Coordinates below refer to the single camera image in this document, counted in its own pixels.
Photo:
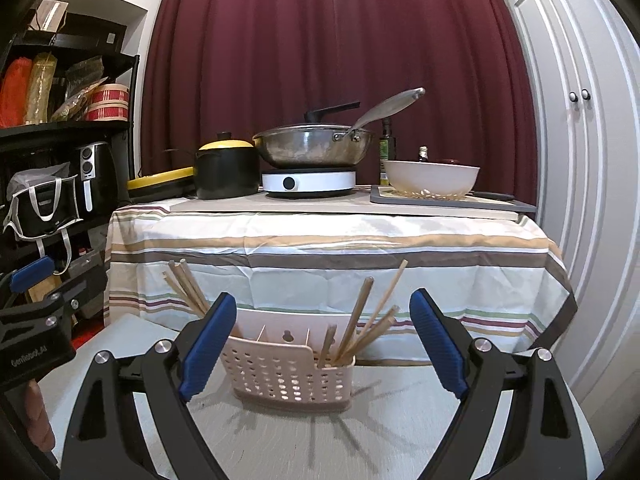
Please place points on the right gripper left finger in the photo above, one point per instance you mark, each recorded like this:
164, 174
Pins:
104, 439

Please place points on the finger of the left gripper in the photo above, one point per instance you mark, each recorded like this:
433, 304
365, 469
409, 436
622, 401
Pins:
32, 274
62, 301

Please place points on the lone wooden chopstick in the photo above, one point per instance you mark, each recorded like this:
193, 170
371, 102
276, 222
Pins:
362, 298

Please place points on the person left hand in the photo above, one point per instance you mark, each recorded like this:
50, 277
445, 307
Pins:
37, 421

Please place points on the wooden board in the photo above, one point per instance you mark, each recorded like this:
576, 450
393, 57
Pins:
48, 286

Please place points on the red box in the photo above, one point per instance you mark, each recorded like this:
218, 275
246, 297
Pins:
85, 330

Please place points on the black air fryer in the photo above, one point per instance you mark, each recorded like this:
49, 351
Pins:
97, 186

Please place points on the black yellow flat pan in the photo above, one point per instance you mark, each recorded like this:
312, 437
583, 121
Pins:
168, 184

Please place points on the orange package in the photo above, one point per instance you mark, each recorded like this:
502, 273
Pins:
14, 93

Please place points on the black shelf unit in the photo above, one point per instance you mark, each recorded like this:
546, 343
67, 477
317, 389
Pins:
38, 146

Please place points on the red white round tins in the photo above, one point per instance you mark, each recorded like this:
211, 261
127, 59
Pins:
108, 103

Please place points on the pink perforated utensil holder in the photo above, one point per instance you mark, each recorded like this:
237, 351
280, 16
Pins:
271, 359

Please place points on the yellow noodle package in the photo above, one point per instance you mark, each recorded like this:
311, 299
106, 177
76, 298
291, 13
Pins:
38, 90

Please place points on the black pot yellow lid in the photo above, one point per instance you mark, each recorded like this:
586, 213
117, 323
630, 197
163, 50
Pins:
226, 168

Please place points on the dark grey tray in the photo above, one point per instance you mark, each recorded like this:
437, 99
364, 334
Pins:
389, 196

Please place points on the cardboard box on shelf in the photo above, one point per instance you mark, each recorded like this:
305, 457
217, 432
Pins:
49, 16

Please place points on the white induction cooker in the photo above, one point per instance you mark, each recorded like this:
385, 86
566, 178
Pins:
309, 182

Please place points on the striped tablecloth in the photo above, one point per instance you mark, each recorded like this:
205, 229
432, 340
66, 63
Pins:
504, 279

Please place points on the white bowl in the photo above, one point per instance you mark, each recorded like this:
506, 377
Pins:
431, 179

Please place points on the dark red curtain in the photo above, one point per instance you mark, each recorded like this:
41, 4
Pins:
246, 66

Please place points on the stainless steel frying pan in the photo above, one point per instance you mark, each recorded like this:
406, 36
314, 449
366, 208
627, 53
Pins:
328, 145

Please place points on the small dark bottle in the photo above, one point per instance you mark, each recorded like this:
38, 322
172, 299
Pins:
423, 153

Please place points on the green oil bottle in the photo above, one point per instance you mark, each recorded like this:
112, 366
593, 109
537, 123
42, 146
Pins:
386, 148

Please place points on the white cabinet doors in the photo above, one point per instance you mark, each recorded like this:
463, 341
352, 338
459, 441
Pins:
583, 65

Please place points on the black pan handle behind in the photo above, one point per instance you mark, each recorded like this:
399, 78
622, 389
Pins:
315, 116

